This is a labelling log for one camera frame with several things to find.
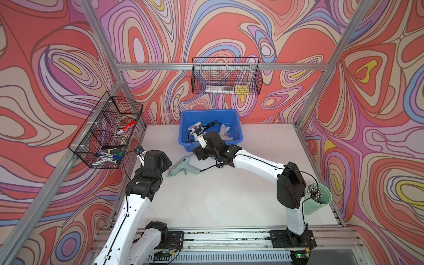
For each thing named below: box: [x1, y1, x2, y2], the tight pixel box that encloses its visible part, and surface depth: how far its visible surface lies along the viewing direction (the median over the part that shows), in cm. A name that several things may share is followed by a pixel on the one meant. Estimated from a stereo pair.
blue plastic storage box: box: [178, 108, 244, 152], surface depth 116 cm
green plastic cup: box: [303, 182, 333, 215], surface depth 72 cm
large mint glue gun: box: [167, 155, 201, 178], surface depth 97 cm
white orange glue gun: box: [218, 124, 234, 141], surface depth 114 cm
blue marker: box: [98, 151, 123, 160], surface depth 70 cm
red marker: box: [116, 120, 137, 136], surface depth 78 cm
